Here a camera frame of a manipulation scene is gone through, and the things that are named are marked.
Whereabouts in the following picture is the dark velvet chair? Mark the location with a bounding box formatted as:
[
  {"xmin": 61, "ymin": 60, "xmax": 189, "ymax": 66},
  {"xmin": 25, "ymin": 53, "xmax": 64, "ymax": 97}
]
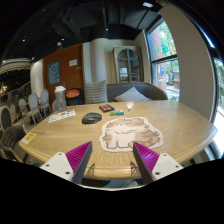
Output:
[{"xmin": 1, "ymin": 125, "xmax": 28, "ymax": 163}]

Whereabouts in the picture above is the white oval-back chair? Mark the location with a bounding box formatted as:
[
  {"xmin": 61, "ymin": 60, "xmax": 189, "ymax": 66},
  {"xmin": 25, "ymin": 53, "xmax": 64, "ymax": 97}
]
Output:
[
  {"xmin": 26, "ymin": 93, "xmax": 42, "ymax": 121},
  {"xmin": 40, "ymin": 89, "xmax": 51, "ymax": 112}
]

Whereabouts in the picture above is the printed paper leaflet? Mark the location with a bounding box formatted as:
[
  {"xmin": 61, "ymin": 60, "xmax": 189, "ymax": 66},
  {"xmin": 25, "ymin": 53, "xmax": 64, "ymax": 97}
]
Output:
[{"xmin": 48, "ymin": 109, "xmax": 76, "ymax": 123}]

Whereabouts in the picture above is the dark grey sofa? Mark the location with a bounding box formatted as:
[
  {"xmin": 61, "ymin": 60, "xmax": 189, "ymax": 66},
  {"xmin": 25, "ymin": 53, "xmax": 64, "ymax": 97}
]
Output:
[{"xmin": 107, "ymin": 82, "xmax": 167, "ymax": 102}]

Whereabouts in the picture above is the black computer mouse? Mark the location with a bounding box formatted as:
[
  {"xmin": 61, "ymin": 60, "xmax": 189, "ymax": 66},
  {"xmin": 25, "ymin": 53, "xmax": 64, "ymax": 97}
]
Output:
[{"xmin": 82, "ymin": 112, "xmax": 102, "ymax": 124}]

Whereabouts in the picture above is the green and blue small box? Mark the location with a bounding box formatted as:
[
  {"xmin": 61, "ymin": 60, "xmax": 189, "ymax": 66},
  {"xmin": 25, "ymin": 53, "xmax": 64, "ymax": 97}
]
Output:
[{"xmin": 110, "ymin": 110, "xmax": 124, "ymax": 116}]

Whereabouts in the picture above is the cat-shaped mouse pad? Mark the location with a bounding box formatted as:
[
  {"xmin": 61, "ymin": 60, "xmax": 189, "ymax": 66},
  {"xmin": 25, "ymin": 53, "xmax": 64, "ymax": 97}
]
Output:
[{"xmin": 99, "ymin": 117, "xmax": 163, "ymax": 152}]

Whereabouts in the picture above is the arched mirror frame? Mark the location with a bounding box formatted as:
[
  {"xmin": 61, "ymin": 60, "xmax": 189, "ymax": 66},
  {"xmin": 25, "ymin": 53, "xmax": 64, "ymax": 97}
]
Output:
[{"xmin": 113, "ymin": 46, "xmax": 143, "ymax": 83}]

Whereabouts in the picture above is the blue wall poster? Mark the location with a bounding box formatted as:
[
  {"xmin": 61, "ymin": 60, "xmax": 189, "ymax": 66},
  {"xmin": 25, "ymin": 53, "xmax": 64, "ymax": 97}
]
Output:
[{"xmin": 48, "ymin": 61, "xmax": 60, "ymax": 85}]

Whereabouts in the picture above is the light grey cushion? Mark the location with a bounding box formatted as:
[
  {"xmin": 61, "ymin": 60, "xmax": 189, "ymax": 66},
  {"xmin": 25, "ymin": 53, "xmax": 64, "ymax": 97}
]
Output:
[{"xmin": 114, "ymin": 87, "xmax": 149, "ymax": 102}]

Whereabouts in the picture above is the clear glass cup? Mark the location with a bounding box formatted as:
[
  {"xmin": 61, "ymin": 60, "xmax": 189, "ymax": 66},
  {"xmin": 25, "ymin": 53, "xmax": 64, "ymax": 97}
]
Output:
[{"xmin": 126, "ymin": 101, "xmax": 134, "ymax": 111}]

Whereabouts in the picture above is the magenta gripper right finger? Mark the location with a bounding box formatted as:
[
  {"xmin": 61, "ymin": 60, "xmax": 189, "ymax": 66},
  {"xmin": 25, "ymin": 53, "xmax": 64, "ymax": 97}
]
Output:
[{"xmin": 133, "ymin": 142, "xmax": 182, "ymax": 185}]

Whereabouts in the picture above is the clear plastic water bottle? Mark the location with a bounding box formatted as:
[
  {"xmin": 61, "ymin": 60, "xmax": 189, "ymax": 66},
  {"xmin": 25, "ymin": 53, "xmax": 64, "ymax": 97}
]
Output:
[{"xmin": 55, "ymin": 86, "xmax": 66, "ymax": 111}]

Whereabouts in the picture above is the striped grey cushion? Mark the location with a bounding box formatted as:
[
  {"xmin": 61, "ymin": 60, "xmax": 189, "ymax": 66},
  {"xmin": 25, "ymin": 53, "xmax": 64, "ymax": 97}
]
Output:
[{"xmin": 84, "ymin": 80, "xmax": 108, "ymax": 104}]

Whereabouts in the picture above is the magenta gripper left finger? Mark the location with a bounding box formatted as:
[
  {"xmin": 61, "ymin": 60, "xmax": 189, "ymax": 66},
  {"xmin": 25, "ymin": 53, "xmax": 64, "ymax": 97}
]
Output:
[{"xmin": 41, "ymin": 142, "xmax": 92, "ymax": 184}]

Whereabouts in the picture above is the black and red card box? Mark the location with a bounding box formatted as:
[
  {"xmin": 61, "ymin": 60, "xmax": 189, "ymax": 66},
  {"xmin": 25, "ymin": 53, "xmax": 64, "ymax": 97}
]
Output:
[{"xmin": 99, "ymin": 104, "xmax": 114, "ymax": 112}]

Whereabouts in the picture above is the yellow square sticker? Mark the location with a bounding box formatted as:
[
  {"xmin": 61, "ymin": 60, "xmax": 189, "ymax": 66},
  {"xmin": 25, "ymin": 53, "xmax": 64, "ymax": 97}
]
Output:
[{"xmin": 22, "ymin": 133, "xmax": 35, "ymax": 144}]

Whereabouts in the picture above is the black bag with orange top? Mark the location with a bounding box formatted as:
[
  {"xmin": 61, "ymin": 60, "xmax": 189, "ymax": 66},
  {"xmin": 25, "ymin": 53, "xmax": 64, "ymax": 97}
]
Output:
[{"xmin": 65, "ymin": 88, "xmax": 83, "ymax": 106}]

